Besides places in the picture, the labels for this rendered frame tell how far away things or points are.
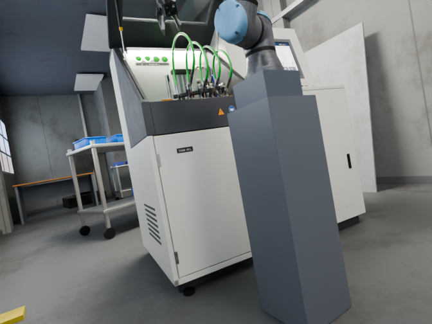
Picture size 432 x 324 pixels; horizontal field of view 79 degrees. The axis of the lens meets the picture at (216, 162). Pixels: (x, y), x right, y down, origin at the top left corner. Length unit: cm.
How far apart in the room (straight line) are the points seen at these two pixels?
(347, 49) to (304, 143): 256
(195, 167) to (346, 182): 109
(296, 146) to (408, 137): 250
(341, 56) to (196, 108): 239
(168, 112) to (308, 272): 90
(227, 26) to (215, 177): 73
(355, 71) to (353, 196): 168
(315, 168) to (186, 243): 71
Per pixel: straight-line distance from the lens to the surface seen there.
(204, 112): 137
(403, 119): 336
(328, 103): 192
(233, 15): 94
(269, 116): 87
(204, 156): 134
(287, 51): 224
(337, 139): 193
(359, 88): 326
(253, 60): 103
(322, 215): 102
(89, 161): 843
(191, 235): 134
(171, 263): 134
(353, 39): 345
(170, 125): 130
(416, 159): 336
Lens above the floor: 64
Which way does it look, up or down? 1 degrees down
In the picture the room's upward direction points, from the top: 10 degrees counter-clockwise
